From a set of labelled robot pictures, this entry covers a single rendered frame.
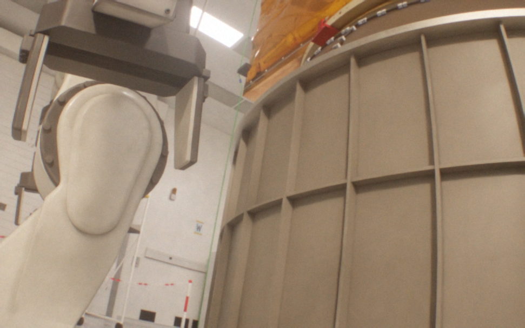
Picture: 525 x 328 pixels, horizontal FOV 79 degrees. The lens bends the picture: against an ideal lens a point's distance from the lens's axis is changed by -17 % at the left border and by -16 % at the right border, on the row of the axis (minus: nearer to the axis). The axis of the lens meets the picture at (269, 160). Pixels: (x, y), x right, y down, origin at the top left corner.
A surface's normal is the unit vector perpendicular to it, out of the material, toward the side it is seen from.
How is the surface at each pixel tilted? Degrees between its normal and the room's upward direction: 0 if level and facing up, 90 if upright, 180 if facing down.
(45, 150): 90
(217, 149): 90
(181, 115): 101
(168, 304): 90
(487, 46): 90
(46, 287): 115
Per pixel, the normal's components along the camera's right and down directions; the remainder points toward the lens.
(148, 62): 0.03, 0.95
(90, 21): 0.60, -0.27
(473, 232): -0.47, -0.43
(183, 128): -0.80, -0.17
